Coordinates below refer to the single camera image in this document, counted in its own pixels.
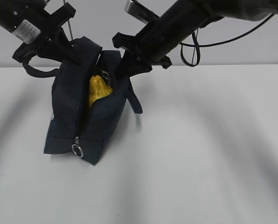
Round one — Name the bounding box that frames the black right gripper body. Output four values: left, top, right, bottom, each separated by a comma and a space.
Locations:
112, 7, 200, 69

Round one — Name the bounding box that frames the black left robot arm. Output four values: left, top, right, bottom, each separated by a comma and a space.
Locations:
0, 0, 82, 64

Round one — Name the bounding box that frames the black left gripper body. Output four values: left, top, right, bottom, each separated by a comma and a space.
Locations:
12, 3, 76, 62

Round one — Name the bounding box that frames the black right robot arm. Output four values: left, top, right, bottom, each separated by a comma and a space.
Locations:
112, 0, 278, 79

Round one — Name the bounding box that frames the yellow pear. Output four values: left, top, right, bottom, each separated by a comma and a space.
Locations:
88, 75, 113, 107

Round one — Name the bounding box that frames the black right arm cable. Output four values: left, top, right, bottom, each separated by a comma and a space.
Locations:
180, 13, 275, 67

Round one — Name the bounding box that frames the silver zipper pull ring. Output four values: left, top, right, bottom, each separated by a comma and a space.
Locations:
71, 137, 84, 159

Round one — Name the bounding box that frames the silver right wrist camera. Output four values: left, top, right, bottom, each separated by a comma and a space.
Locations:
125, 0, 160, 24

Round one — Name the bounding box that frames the dark navy lunch bag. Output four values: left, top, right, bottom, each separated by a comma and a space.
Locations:
22, 37, 143, 165

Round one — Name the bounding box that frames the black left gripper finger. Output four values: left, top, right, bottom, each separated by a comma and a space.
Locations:
37, 48, 64, 62
53, 28, 82, 64

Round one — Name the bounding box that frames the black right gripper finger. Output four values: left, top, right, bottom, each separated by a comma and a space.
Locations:
115, 52, 152, 77

